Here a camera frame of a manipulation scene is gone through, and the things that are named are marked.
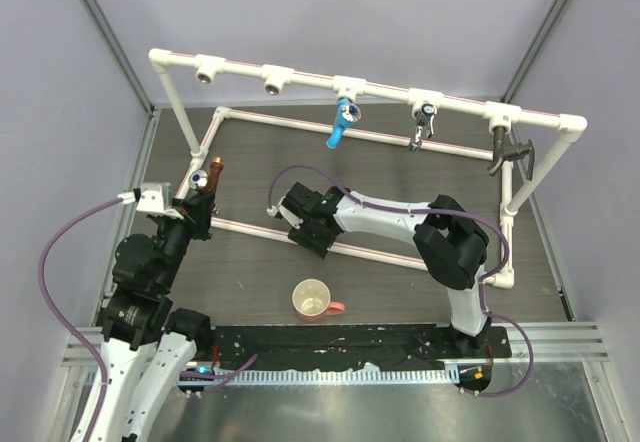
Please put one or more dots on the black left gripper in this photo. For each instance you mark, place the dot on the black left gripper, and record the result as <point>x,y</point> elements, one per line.
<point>196,210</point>

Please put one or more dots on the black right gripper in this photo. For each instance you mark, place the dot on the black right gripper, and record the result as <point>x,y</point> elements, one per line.
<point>318,247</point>

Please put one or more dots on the brown faucet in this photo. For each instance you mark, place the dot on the brown faucet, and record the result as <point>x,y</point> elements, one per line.
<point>206,181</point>

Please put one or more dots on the white PVC pipe frame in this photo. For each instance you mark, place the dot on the white PVC pipe frame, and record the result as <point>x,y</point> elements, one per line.
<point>372,157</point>

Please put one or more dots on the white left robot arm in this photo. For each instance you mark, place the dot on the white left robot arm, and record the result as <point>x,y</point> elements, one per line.
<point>145,341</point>

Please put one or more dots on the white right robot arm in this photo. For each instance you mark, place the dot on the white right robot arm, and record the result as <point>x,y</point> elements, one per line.
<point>449,240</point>

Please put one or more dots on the pink mug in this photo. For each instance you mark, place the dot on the pink mug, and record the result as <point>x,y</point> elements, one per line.
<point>312,301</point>

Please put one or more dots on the blue plastic faucet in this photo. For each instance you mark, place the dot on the blue plastic faucet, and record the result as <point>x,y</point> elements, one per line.
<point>347,114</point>

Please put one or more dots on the chrome faucet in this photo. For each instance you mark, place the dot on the chrome faucet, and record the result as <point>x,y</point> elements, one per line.
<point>423,116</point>

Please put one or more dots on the dark bronze lever faucet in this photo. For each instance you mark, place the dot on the dark bronze lever faucet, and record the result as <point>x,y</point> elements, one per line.
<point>504,151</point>

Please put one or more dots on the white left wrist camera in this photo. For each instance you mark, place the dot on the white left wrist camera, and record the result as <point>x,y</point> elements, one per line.
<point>152,198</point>

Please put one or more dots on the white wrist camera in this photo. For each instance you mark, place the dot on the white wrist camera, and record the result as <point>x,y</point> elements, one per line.
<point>279,211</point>
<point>152,198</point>

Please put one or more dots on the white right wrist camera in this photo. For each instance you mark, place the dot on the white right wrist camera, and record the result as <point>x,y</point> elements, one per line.
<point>279,211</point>

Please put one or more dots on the slotted cable duct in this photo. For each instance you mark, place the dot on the slotted cable duct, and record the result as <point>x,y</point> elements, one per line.
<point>369,375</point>

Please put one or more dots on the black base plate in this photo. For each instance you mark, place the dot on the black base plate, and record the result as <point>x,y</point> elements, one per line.
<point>341,347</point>

